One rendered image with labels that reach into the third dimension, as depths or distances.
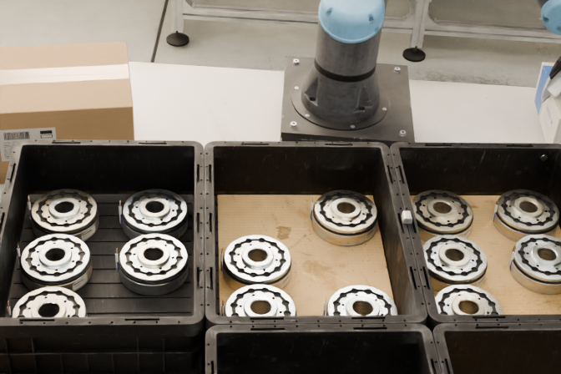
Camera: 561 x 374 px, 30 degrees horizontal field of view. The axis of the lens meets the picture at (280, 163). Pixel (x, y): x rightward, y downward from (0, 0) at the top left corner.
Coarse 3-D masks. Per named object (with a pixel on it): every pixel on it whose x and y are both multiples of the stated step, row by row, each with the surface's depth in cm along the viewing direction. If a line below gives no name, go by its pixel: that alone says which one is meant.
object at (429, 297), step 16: (400, 144) 170; (416, 144) 171; (432, 144) 171; (448, 144) 171; (464, 144) 171; (480, 144) 172; (496, 144) 172; (512, 144) 172; (528, 144) 172; (544, 144) 173; (560, 144) 173; (400, 160) 167; (400, 176) 164; (400, 192) 161; (416, 224) 155; (416, 240) 152; (416, 256) 150; (432, 304) 142; (432, 320) 140; (448, 320) 140; (464, 320) 140; (480, 320) 141; (496, 320) 141; (512, 320) 141; (528, 320) 141; (544, 320) 141; (560, 320) 142
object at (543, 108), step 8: (544, 64) 215; (552, 64) 215; (544, 72) 213; (544, 80) 213; (536, 88) 219; (536, 96) 219; (552, 96) 206; (560, 96) 206; (536, 104) 218; (544, 104) 212; (552, 104) 206; (560, 104) 204; (544, 112) 211; (552, 112) 206; (560, 112) 202; (544, 120) 211; (552, 120) 205; (560, 120) 200; (544, 128) 211; (552, 128) 205; (560, 128) 202; (544, 136) 210; (552, 136) 204; (560, 136) 203
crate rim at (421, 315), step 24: (216, 144) 168; (240, 144) 168; (264, 144) 169; (288, 144) 169; (312, 144) 169; (336, 144) 170; (360, 144) 170; (384, 144) 170; (384, 168) 166; (408, 240) 152; (408, 264) 148
